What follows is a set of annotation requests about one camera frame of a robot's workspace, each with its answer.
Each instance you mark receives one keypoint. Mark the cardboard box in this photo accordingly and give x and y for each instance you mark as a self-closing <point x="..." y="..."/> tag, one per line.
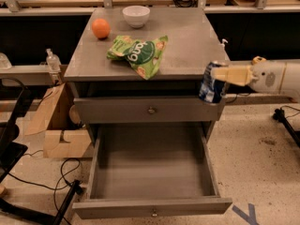
<point x="56" y="119"/>

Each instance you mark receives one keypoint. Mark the black chair frame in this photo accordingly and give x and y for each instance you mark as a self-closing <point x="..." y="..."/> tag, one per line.
<point x="10" y="154"/>

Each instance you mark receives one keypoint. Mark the orange fruit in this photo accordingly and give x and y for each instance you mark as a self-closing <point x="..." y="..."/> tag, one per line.
<point x="101" y="28"/>

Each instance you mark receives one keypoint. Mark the clear sanitizer bottle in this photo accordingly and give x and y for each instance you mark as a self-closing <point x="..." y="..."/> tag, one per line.
<point x="53" y="61"/>

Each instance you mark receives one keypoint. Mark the grey upper drawer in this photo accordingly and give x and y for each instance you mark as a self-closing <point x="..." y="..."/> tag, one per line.
<point x="104" y="110"/>

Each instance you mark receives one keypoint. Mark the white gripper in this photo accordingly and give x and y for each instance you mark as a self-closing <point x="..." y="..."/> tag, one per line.
<point x="267" y="76"/>

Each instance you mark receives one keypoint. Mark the open grey lower drawer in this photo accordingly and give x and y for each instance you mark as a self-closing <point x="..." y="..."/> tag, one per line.
<point x="150" y="171"/>

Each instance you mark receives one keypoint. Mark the white ceramic bowl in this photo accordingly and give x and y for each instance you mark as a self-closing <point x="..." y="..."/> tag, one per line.
<point x="136" y="16"/>

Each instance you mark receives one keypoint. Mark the blue pepsi can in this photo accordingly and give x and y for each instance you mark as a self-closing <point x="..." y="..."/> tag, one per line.
<point x="211" y="90"/>

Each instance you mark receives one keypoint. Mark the grey drawer cabinet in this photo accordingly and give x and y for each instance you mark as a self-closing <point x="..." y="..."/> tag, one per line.
<point x="192" y="45"/>

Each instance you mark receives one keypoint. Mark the black tripod leg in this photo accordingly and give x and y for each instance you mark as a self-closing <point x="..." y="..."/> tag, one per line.
<point x="279" y="115"/>

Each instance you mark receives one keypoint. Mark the small white pump bottle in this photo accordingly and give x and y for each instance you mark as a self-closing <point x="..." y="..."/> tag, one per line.
<point x="224" y="42"/>

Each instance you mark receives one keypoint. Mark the green chip bag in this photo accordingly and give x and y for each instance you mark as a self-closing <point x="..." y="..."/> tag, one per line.
<point x="144" y="56"/>

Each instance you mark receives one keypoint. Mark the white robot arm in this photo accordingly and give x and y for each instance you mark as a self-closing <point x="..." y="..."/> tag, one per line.
<point x="290" y="86"/>

